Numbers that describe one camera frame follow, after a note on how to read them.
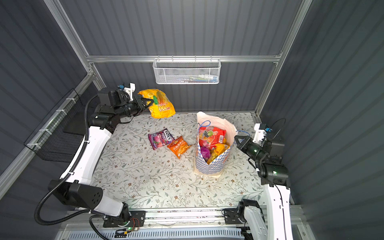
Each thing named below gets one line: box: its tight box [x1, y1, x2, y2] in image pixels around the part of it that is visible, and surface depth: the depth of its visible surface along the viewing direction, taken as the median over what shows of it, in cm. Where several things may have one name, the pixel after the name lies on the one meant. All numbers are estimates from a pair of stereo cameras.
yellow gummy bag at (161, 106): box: [138, 89, 176, 119], surface depth 72 cm
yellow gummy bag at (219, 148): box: [207, 143, 230, 165], surface depth 82 cm
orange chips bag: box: [167, 135, 192, 160], surface depth 98 cm
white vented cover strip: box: [67, 227, 245, 240], surface depth 72 cm
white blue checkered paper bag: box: [194, 111, 238, 177], surface depth 82 cm
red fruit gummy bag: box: [198, 126, 227, 149], surface depth 88 cm
